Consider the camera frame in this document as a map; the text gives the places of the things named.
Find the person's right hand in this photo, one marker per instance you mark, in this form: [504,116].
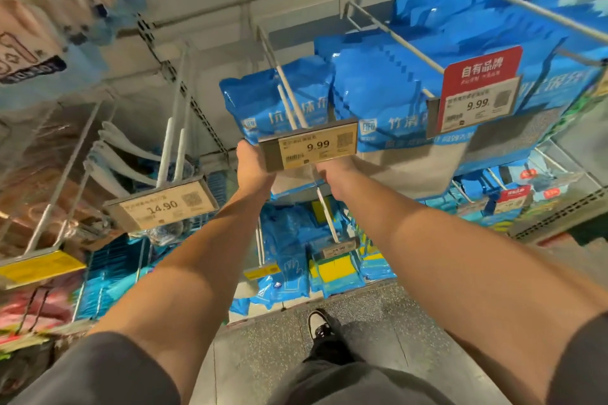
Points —
[337,177]

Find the person's left hand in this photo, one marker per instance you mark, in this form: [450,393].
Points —
[252,177]

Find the blue antibacterial cloth packets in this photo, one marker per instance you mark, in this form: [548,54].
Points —
[256,96]

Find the blue steel-cloth packets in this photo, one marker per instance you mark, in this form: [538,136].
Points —
[532,11]

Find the person's right forearm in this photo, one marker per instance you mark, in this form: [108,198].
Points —
[456,276]

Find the person's black shoe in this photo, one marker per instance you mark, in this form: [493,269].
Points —
[323,326]

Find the person's grey trousers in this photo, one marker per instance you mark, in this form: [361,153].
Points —
[361,381]

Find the person's dark left sleeve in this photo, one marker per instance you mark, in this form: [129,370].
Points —
[95,371]

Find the person's dark sleeve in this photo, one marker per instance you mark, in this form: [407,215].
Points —
[95,371]
[581,362]

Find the person's dark right sleeve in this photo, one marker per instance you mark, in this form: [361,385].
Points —
[581,362]

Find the yellowish price tag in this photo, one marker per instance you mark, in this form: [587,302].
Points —
[313,145]
[166,205]

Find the blue glove packets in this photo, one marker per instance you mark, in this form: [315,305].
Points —
[285,257]

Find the yellow green sponge packets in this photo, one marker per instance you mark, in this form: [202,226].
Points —
[337,272]

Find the metal peg hook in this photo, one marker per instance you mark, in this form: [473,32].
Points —
[171,125]
[282,82]
[394,37]
[527,6]

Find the red white price tag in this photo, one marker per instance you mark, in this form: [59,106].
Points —
[480,101]

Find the striped sponge packets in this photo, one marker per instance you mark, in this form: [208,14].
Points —
[503,201]

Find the teal cloth packets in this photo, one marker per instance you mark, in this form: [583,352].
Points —
[109,276]

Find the hanging brownish packets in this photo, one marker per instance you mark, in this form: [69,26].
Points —
[38,182]

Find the bright yellow price tag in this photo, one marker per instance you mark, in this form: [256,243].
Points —
[38,268]

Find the pink goods pile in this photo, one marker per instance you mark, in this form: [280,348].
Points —
[33,314]

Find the dark green goods pile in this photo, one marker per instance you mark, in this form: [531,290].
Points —
[591,229]

